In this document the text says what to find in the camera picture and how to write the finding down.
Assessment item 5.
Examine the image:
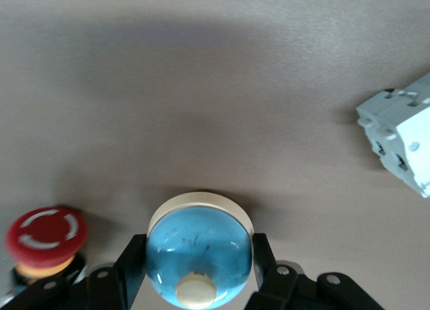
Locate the white circuit breaker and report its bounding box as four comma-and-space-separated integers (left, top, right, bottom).
355, 73, 430, 199

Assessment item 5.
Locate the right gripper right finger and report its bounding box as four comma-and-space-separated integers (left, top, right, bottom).
247, 233, 384, 310

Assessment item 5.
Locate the red emergency stop yellow collar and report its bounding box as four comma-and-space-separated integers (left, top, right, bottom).
5, 205, 90, 289

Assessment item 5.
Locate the blue call bell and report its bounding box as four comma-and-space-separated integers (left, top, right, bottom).
144, 191, 255, 310

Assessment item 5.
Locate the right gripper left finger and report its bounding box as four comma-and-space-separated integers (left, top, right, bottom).
0, 234, 148, 310

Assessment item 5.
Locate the brown table mat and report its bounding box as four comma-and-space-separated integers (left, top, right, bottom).
0, 0, 430, 310

